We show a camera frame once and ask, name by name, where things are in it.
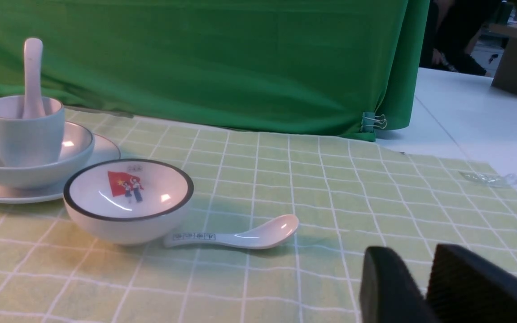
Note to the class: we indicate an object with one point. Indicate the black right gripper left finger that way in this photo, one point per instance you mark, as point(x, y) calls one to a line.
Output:
point(388, 292)

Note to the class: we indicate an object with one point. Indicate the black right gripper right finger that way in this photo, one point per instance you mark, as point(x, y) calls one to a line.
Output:
point(466, 288)

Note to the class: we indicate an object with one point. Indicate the thin-rimmed white bowl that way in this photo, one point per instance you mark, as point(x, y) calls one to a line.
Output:
point(76, 149)

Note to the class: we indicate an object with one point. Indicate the white spoon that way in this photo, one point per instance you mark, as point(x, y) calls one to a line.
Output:
point(268, 235)
point(33, 106)

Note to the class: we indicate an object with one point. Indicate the thin-rimmed white cup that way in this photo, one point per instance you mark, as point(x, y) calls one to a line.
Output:
point(30, 142)

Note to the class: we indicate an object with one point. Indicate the clear plastic wrapper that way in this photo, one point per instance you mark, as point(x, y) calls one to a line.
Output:
point(497, 181)

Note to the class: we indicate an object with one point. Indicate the white spoon beside bowl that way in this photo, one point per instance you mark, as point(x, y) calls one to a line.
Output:
point(268, 235)

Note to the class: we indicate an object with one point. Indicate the metal binder clip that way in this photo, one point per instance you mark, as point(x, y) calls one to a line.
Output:
point(373, 122)

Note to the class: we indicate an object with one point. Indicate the green backdrop cloth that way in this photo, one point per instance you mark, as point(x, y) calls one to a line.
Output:
point(316, 67)

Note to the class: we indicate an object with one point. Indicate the person in dark clothes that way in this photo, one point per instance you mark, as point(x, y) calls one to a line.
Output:
point(452, 30)

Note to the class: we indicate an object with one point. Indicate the black-rimmed bowl with flag picture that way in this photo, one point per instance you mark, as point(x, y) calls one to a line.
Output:
point(128, 201)

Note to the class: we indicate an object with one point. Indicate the light green checkered tablecloth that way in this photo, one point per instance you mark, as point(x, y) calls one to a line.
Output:
point(347, 194)

